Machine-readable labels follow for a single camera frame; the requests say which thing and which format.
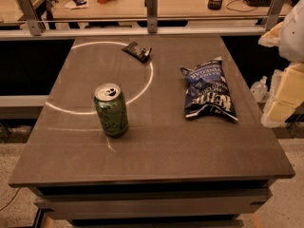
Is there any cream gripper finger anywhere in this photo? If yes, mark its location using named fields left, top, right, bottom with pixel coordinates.
left=258, top=22, right=283, bottom=48
left=261, top=62, right=304, bottom=128

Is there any green soda can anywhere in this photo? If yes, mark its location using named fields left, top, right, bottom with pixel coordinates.
left=94, top=84, right=128, bottom=138

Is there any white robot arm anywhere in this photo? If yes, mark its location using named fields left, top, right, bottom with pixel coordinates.
left=258, top=0, right=304, bottom=128

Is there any black rxbar chocolate wrapper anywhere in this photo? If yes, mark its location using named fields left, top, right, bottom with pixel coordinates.
left=122, top=42, right=152, bottom=63

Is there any clear sanitizer bottle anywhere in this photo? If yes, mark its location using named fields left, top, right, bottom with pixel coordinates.
left=250, top=76, right=268, bottom=102

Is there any black mesh cup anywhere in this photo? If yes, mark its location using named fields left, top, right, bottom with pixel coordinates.
left=208, top=0, right=223, bottom=10

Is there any blue chip bag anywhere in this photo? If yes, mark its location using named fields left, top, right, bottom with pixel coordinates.
left=180, top=57, right=238, bottom=121

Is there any right metal bracket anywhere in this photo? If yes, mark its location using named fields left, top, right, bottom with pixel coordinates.
left=261, top=0, right=286, bottom=31

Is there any metal bracket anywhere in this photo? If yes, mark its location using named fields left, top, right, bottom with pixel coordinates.
left=17, top=0, right=45, bottom=36
left=261, top=0, right=286, bottom=31
left=145, top=0, right=158, bottom=33

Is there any black cable on desk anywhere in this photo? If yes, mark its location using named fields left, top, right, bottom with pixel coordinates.
left=225, top=0, right=259, bottom=13

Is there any middle metal bracket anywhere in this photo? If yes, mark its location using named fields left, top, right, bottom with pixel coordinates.
left=145, top=0, right=158, bottom=33

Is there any left metal bracket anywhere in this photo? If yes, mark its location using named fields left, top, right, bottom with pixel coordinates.
left=17, top=0, right=45, bottom=36

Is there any metal rail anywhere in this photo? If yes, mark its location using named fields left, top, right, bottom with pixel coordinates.
left=0, top=26, right=266, bottom=41

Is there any black floor cable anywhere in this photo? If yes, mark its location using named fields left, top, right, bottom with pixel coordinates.
left=0, top=187, right=23, bottom=213

